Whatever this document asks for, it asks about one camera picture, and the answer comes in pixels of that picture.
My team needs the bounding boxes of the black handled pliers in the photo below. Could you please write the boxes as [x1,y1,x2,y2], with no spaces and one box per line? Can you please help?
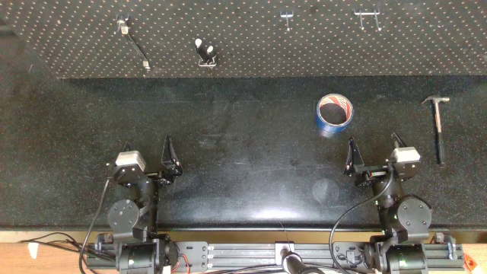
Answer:
[193,37,218,65]

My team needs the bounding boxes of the black pegboard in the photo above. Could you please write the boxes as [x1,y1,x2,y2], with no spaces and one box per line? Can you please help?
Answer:
[0,0,487,80]

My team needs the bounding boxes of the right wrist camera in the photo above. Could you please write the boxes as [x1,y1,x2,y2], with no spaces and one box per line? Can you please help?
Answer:
[390,146,422,165]

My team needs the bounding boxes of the hammer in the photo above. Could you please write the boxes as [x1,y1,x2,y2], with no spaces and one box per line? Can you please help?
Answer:
[421,94,450,167]

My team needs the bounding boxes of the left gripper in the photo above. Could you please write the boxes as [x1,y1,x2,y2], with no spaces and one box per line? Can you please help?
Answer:
[120,135,183,186]

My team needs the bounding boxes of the roll of blue tape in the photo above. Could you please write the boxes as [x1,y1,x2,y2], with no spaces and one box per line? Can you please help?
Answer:
[315,93,355,134]

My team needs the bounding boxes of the black cable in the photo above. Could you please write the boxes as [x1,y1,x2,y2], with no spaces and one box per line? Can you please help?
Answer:
[78,177,111,274]
[328,169,395,274]

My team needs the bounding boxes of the orange tag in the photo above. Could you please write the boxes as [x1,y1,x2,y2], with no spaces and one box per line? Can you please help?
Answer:
[463,252,479,273]

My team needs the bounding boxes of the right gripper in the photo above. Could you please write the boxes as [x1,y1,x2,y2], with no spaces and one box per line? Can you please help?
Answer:
[344,132,408,186]

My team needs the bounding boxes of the mounting rail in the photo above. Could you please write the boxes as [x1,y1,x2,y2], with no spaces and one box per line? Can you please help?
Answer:
[85,231,465,274]

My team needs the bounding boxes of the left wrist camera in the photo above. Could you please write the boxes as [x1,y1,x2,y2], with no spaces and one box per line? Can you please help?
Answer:
[115,150,147,172]

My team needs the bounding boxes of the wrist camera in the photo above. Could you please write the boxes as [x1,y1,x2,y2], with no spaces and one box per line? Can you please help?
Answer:
[390,146,422,165]
[115,150,147,172]

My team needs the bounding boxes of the thin black wires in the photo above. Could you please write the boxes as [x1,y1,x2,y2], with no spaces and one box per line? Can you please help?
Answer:
[18,231,115,262]

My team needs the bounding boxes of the wrench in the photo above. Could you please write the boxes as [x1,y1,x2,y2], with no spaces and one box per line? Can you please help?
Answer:
[115,18,152,72]

